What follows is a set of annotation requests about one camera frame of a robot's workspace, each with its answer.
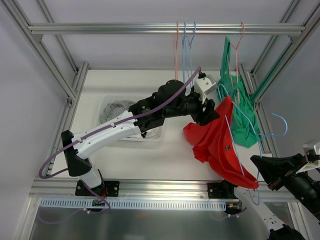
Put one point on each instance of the aluminium front rail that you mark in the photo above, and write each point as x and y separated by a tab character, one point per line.
141	189

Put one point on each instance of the aluminium hanging rail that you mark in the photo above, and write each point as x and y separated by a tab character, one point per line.
165	28

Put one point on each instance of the red tank top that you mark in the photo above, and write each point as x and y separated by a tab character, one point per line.
212	143

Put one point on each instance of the grey tank top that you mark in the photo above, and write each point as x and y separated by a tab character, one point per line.
113	109

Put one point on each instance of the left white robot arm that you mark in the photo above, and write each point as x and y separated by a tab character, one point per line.
169	101

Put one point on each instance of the white tank top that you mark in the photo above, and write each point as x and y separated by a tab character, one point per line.
148	134

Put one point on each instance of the aluminium frame right post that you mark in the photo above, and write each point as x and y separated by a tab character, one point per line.
281	48

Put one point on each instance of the aluminium frame left post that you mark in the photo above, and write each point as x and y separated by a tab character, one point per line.
22	22

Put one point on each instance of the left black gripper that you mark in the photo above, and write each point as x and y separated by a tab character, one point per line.
203	110

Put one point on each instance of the aluminium frame post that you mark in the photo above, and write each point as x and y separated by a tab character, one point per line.
281	48
22	22

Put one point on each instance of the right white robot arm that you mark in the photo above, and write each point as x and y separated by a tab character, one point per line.
276	229

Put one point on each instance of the green tank top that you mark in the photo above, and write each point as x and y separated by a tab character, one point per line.
244	125

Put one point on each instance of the pink hanger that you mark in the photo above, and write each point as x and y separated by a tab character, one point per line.
236	48
175	51

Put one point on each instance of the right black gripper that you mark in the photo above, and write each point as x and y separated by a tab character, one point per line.
280	179

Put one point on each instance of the white slotted cable duct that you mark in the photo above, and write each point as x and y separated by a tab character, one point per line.
91	203

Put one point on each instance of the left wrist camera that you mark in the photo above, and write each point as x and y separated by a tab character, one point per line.
204	86

